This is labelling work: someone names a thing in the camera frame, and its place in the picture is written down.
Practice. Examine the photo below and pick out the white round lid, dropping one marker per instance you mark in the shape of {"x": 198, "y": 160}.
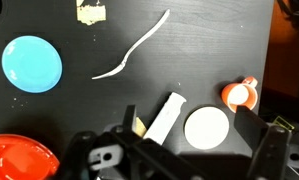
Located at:
{"x": 206, "y": 128}

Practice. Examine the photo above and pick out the red bowl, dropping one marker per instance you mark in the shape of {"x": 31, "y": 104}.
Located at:
{"x": 22, "y": 158}

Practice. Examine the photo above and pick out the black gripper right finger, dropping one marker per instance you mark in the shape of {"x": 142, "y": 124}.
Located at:
{"x": 250, "y": 127}

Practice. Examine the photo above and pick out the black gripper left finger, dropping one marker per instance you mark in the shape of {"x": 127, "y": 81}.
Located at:
{"x": 129, "y": 118}

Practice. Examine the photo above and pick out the white compressible tube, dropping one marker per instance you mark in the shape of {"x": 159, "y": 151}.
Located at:
{"x": 164, "y": 121}

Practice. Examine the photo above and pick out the orange measuring cup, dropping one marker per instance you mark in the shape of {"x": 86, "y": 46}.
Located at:
{"x": 241, "y": 94}

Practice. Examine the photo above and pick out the blue plate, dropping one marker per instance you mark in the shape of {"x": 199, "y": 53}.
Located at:
{"x": 31, "y": 64}

